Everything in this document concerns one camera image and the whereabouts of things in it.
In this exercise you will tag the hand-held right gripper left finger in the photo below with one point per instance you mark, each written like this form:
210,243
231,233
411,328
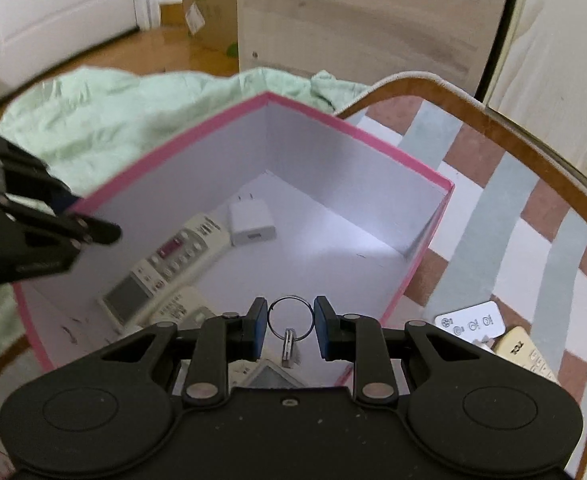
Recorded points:
259,330

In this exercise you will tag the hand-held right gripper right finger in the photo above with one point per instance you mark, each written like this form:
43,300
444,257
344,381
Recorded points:
322,332

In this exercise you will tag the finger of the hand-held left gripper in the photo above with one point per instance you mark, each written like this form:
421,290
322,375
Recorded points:
28,170
48,225

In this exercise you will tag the white wall charger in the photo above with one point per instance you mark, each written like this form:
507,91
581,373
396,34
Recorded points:
251,225

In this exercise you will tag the cream remote with red panel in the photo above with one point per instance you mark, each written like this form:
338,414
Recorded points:
173,265

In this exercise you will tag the thin white card remote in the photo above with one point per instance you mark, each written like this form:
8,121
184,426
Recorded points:
468,322

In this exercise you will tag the pink cardboard box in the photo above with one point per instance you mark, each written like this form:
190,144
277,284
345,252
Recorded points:
348,185

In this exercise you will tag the cream air conditioner remote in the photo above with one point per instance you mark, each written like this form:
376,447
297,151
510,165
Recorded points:
518,347

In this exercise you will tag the light green blanket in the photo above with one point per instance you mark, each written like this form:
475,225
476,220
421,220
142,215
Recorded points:
98,110

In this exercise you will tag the white door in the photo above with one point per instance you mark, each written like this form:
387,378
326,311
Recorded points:
48,10

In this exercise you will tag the striped mat with brown border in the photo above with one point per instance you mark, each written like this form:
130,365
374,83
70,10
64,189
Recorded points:
498,210

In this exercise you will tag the light wooden wardrobe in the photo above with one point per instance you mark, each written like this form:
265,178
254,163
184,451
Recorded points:
348,10

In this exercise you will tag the white cabinet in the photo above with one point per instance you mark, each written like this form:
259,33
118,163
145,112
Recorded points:
563,60

